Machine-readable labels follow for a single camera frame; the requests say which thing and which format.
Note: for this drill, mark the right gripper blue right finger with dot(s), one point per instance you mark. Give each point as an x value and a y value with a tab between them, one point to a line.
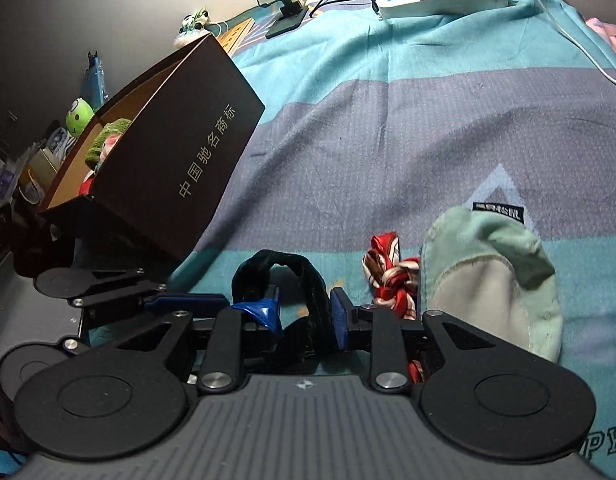
351	324

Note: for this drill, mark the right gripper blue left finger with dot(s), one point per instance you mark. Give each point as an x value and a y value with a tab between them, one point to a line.
265	311

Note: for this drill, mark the black fabric headband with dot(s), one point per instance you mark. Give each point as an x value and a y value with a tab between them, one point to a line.
308	336

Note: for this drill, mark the red patterned scarf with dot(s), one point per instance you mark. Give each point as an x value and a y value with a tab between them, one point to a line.
395	285

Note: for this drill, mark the green soft pouch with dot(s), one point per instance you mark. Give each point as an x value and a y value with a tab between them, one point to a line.
492	272

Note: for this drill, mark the blue grey bed sheet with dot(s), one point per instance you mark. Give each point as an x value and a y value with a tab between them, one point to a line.
373	126

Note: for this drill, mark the brown cardboard box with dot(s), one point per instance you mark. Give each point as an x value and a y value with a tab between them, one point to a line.
192	115

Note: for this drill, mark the green frog plush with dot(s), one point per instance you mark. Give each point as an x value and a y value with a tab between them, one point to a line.
79	115

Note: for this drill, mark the blue bottle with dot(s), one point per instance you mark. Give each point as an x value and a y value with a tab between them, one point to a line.
93	88

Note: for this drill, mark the small panda figurine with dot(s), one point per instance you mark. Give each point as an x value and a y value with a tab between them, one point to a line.
193	27

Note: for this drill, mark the pink folded cloth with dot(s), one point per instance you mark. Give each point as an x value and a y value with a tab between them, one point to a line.
606	30

